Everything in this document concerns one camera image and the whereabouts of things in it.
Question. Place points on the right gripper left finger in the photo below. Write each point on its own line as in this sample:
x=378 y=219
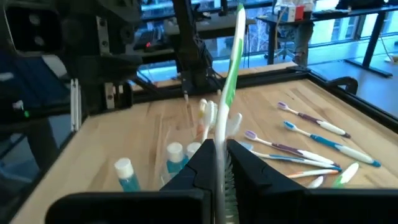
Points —
x=174 y=205

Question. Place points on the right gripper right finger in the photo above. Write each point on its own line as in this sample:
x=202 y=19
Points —
x=280 y=205

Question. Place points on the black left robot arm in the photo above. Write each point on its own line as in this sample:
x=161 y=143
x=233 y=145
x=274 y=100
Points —
x=189 y=46

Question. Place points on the dark desk with keyboard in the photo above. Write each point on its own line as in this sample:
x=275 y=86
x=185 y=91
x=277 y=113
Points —
x=217 y=25

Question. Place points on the person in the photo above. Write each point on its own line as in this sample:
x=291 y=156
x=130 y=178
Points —
x=303 y=40

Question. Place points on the black standing desk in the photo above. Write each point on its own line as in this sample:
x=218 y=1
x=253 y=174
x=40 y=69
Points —
x=371 y=40

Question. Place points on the white blue box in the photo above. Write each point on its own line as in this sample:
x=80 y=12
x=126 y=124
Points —
x=286 y=14

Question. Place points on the red box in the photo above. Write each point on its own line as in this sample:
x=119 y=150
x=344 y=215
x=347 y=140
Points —
x=299 y=12

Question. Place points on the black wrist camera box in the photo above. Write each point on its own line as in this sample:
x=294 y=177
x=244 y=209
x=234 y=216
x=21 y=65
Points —
x=31 y=28

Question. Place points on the black aluminium table frame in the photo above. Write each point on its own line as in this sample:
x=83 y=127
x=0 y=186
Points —
x=264 y=79

